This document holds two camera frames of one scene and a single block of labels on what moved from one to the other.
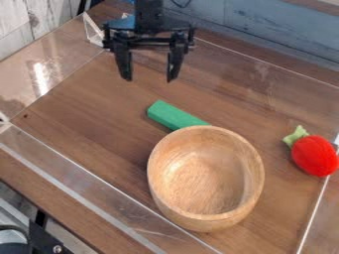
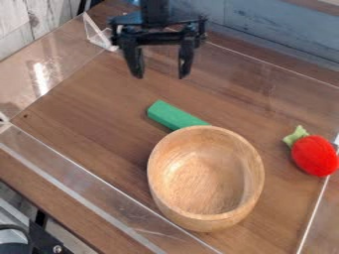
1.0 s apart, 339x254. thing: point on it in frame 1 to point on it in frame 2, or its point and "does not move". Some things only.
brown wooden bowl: (205, 176) does not move
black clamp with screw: (42, 241) does not move
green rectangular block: (172, 116) does not move
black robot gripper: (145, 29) to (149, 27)
